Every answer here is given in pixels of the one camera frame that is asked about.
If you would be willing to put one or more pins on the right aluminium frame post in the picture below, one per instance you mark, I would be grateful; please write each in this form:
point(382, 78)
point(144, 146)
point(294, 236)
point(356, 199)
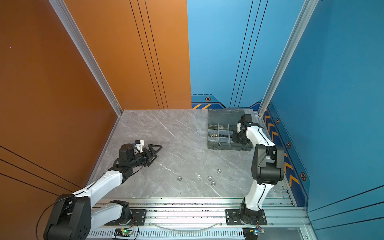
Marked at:
point(294, 38)

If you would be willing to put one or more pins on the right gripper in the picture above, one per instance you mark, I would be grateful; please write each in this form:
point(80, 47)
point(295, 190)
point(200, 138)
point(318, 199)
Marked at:
point(235, 139)

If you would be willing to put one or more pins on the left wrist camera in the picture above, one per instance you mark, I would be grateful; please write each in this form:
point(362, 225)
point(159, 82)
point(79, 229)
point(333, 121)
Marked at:
point(139, 145)

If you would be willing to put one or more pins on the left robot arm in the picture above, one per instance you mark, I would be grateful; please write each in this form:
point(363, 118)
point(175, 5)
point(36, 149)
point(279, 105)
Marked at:
point(73, 216)

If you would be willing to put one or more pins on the clear plastic organizer box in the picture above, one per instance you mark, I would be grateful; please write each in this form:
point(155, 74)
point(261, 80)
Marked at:
point(224, 122)

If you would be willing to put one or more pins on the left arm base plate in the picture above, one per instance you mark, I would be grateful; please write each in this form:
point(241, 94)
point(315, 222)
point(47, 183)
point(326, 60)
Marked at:
point(135, 217)

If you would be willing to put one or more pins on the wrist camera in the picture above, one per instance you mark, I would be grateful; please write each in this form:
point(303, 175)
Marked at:
point(139, 145)
point(239, 127)

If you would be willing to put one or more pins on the aluminium frame post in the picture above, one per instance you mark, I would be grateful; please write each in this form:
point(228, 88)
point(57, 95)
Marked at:
point(76, 36)
point(294, 38)

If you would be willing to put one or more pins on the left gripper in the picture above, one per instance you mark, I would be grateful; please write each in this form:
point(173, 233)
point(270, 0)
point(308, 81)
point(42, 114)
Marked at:
point(152, 153)

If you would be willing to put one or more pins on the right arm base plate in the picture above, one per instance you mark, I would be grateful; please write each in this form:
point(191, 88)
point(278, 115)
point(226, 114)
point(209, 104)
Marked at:
point(235, 217)

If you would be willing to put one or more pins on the right circuit board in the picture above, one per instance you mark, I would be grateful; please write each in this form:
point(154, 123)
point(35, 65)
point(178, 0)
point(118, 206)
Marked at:
point(252, 233)

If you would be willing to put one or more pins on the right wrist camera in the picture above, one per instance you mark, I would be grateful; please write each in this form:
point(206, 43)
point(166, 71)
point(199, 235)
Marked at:
point(239, 127)

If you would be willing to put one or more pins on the left circuit board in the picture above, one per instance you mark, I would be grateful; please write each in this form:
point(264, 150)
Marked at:
point(123, 233)

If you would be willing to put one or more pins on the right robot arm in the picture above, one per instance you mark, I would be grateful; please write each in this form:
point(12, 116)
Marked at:
point(266, 169)

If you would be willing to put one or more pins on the front aluminium rail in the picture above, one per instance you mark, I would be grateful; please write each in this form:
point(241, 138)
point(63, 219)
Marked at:
point(205, 219)

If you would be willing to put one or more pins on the left aluminium frame post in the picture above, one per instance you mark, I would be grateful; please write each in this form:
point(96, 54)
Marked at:
point(76, 36)

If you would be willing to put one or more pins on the circuit board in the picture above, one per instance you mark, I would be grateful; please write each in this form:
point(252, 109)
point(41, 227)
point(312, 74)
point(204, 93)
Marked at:
point(252, 233)
point(123, 233)

